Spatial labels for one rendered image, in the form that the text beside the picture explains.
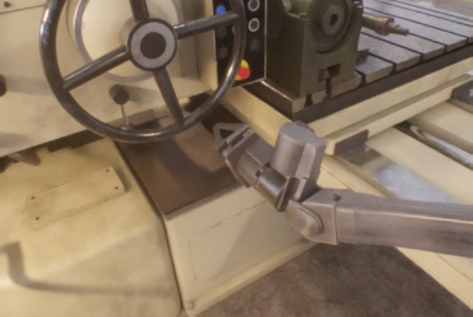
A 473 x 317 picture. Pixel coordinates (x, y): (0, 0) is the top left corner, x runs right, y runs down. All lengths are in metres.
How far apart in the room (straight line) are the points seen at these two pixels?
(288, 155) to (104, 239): 0.87
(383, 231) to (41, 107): 0.73
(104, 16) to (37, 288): 0.88
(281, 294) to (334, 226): 1.29
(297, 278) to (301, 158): 1.35
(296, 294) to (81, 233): 0.98
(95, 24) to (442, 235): 0.65
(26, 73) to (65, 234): 0.64
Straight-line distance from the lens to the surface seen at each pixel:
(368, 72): 1.28
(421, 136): 1.59
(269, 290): 1.79
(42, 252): 1.32
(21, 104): 0.90
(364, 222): 0.50
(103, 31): 0.74
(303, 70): 1.05
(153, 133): 0.72
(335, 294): 1.81
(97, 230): 1.31
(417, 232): 0.49
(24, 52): 0.86
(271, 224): 1.64
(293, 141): 0.50
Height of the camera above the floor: 1.51
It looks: 35 degrees down
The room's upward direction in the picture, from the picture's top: 2 degrees counter-clockwise
